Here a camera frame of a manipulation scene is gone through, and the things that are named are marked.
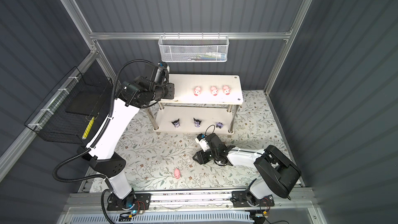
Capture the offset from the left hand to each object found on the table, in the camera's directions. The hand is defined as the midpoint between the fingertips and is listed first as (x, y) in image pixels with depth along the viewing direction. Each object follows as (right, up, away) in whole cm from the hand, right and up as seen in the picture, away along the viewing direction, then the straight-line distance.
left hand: (172, 88), depth 70 cm
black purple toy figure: (-1, -18, +19) cm, 27 cm away
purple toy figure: (+24, -19, +20) cm, 37 cm away
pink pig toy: (+1, -44, +11) cm, 45 cm away
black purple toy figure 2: (+11, -18, +19) cm, 28 cm away
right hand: (+12, -37, +16) cm, 42 cm away
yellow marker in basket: (-37, -18, -1) cm, 41 cm away
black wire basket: (-50, -15, -5) cm, 52 cm away
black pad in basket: (-44, -6, +6) cm, 45 cm away
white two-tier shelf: (+14, -6, +42) cm, 45 cm away
